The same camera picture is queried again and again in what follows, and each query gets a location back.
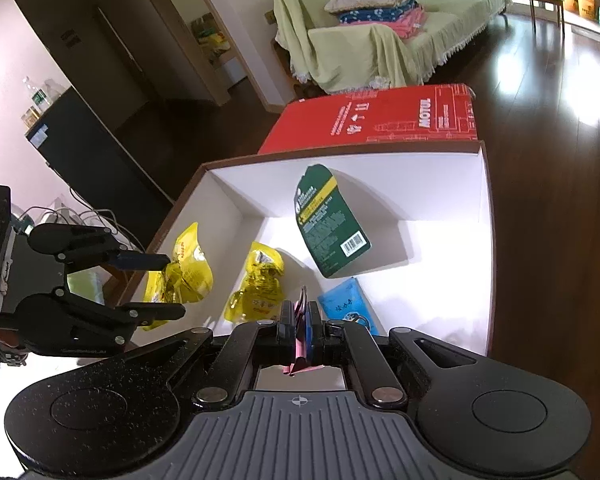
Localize black cabinet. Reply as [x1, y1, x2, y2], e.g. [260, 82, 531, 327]
[26, 88, 172, 247]

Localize green covered sofa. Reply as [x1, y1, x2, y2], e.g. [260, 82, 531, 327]
[274, 0, 512, 93]

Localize blue hand cream tube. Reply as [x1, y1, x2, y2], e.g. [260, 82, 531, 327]
[318, 278, 379, 336]

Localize brown white cardboard box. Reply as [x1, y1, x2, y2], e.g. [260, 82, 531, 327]
[149, 141, 495, 354]

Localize purple binder clip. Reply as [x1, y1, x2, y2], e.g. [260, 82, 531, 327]
[283, 286, 324, 376]

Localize folded blue pink blankets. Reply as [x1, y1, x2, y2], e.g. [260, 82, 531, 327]
[338, 0, 427, 39]

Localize red Motul cardboard sheet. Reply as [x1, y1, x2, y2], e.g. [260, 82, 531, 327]
[259, 84, 478, 155]

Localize green lip salve card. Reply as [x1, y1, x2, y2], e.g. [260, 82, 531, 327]
[294, 164, 372, 278]

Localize yellow green snack packet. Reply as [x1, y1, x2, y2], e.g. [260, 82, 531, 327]
[143, 222, 213, 304]

